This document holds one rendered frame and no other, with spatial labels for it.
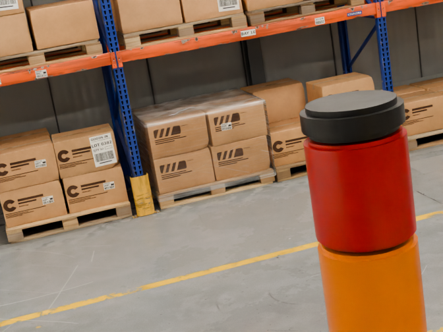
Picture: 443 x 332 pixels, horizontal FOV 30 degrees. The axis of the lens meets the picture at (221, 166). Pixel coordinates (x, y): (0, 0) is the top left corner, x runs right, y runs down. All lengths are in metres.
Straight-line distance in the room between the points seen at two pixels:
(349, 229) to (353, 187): 0.02
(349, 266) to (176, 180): 7.75
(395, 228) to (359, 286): 0.03
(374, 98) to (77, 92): 8.84
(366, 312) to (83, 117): 8.88
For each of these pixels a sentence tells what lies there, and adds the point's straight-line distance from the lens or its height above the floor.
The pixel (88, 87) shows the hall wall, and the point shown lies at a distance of 9.22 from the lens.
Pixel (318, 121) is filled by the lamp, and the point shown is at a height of 2.34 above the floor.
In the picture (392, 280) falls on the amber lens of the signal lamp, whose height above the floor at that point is 2.25.
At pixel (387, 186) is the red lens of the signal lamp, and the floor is 2.30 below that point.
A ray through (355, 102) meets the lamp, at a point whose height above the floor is 2.34.
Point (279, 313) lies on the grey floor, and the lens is 5.61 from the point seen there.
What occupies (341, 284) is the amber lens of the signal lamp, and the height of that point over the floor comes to 2.25.
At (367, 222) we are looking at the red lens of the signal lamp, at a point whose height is 2.29.
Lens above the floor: 2.42
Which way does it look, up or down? 15 degrees down
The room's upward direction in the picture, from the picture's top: 9 degrees counter-clockwise
